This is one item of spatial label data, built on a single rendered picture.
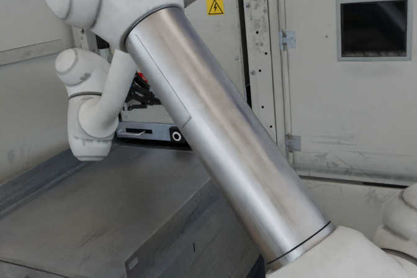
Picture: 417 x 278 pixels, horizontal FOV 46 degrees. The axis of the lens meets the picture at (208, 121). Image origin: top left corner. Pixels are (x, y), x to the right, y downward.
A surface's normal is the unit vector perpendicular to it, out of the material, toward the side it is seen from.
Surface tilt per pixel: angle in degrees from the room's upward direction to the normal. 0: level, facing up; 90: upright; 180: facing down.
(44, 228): 0
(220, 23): 90
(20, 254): 0
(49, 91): 90
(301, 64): 90
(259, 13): 90
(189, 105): 73
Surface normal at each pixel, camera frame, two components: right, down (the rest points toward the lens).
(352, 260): 0.31, -0.51
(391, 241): -0.52, -0.80
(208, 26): -0.44, 0.32
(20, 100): 0.73, 0.14
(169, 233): 0.89, 0.04
